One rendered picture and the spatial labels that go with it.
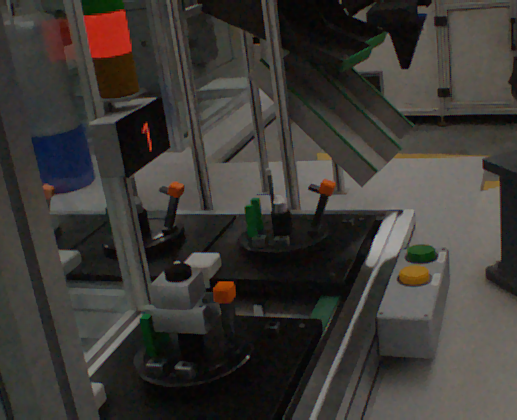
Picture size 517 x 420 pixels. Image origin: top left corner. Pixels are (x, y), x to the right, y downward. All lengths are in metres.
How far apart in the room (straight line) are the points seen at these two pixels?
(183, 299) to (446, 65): 4.49
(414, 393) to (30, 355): 0.78
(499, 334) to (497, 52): 4.12
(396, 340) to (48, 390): 0.75
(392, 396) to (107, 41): 0.56
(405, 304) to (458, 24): 4.26
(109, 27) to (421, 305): 0.51
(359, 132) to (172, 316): 0.70
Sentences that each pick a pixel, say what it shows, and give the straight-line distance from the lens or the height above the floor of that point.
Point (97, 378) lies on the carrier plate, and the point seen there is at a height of 0.97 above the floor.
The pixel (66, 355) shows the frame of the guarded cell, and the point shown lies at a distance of 0.28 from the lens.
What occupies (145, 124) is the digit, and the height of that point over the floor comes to 1.22.
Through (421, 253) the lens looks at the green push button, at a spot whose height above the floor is 0.97.
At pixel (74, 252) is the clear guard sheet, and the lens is 0.94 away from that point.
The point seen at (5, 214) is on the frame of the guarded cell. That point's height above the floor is 1.36.
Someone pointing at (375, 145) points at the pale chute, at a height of 1.02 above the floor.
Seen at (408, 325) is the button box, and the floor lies 0.95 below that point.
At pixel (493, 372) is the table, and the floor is 0.86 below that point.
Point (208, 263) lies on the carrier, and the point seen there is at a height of 0.99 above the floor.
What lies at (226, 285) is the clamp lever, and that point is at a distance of 0.83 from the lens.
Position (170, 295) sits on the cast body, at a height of 1.07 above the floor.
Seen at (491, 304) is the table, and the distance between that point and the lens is 1.20.
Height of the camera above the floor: 1.44
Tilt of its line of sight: 21 degrees down
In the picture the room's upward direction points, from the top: 8 degrees counter-clockwise
